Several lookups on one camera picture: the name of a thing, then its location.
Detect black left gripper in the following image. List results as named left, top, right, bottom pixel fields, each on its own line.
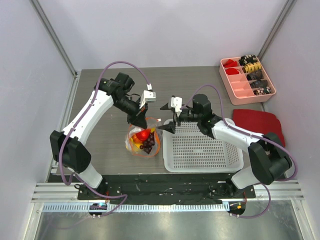
left=113, top=95, right=148, bottom=129

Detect red toy pepper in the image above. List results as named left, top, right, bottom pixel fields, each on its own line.
left=135, top=128, right=151, bottom=142

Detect clear zip bag orange zipper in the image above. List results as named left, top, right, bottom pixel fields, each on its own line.
left=124, top=117, right=162, bottom=158

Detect dark red toy grapes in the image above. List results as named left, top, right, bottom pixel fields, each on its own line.
left=139, top=132, right=155, bottom=154

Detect yellow toy banana bunch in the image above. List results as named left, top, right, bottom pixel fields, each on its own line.
left=126, top=134, right=143, bottom=153

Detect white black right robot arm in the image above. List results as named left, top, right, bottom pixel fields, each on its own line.
left=160, top=94, right=293, bottom=198

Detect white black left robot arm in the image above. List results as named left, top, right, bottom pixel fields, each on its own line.
left=49, top=72, right=156, bottom=200

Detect white perforated plastic basket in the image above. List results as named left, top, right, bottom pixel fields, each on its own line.
left=162, top=122, right=244, bottom=173

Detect red cloth piece lower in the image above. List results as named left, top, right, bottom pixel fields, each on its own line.
left=225, top=68, right=240, bottom=75

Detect red cloth piece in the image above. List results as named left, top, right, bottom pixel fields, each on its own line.
left=223, top=59, right=238, bottom=68
left=225, top=68, right=240, bottom=75

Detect red cloth piece upper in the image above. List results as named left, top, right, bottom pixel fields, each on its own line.
left=223, top=59, right=238, bottom=68

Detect pink compartment tray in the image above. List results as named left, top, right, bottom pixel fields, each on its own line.
left=219, top=57, right=277, bottom=106

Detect black floral rolled cloth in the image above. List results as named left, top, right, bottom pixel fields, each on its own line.
left=238, top=54, right=258, bottom=66

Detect dark dotted rolled cloth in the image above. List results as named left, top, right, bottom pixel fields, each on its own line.
left=253, top=86, right=271, bottom=96

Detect folded red cloth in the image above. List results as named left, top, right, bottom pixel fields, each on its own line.
left=232, top=109, right=286, bottom=147

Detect dark patterned rolled cloth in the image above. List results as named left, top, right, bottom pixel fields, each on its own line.
left=250, top=79, right=268, bottom=89

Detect dark brown rolled cloth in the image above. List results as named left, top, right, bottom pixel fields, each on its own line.
left=246, top=69, right=263, bottom=81

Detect yellow striped rolled cloth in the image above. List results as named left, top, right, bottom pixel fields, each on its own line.
left=242, top=62, right=262, bottom=73

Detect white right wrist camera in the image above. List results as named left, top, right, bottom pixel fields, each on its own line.
left=168, top=96, right=183, bottom=117

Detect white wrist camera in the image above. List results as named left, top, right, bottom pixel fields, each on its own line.
left=168, top=96, right=183, bottom=117
left=139, top=83, right=157, bottom=109

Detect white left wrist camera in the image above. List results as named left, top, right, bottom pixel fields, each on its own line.
left=139, top=83, right=157, bottom=109

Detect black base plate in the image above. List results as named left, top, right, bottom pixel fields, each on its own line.
left=77, top=173, right=257, bottom=206

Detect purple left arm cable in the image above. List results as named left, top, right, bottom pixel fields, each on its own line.
left=58, top=60, right=153, bottom=216

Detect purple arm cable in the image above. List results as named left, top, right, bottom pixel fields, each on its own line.
left=58, top=60, right=153, bottom=216
left=182, top=83, right=299, bottom=219

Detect aluminium frame rail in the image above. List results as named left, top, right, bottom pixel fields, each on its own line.
left=29, top=0, right=78, bottom=78

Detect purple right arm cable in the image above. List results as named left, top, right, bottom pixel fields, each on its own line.
left=182, top=83, right=299, bottom=219

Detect white slotted cable duct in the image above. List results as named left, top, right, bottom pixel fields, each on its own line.
left=42, top=202, right=230, bottom=213

